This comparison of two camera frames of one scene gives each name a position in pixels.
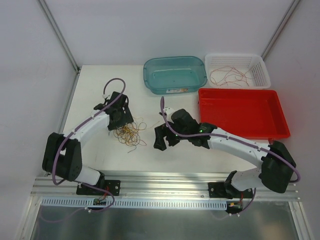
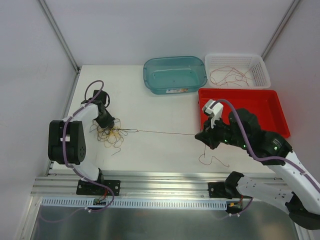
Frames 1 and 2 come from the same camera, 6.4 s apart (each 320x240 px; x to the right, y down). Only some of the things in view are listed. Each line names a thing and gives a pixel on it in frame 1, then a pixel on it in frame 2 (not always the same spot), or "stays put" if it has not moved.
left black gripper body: (123, 120) -> (107, 121)
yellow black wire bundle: (129, 133) -> (113, 135)
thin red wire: (234, 75) stays put
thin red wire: (229, 74) stays put
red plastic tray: (258, 113) stays put
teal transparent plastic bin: (170, 75) stays put
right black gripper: (167, 133) -> (208, 136)
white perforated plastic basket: (236, 71) stays put
